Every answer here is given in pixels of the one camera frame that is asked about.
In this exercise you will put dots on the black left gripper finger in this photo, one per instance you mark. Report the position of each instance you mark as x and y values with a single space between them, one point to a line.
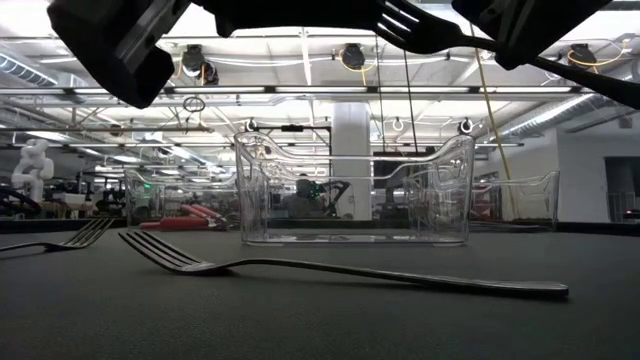
300 12

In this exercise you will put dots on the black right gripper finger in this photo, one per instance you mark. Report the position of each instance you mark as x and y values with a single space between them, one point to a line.
490 15
550 25

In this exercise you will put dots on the black metal fork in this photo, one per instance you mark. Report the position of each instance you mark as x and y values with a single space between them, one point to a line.
540 290
75 241
435 37

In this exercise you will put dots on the white building column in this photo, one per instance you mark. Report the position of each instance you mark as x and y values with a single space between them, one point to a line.
350 120

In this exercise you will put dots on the white humanoid robot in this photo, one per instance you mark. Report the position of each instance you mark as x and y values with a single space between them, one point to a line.
32 167

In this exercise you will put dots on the clear plastic bin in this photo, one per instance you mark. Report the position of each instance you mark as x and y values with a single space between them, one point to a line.
530 200
350 239
150 200

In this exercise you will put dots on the person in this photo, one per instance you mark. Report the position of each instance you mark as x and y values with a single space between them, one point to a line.
302 197

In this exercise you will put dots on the black table mat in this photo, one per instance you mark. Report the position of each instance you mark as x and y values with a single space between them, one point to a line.
320 325

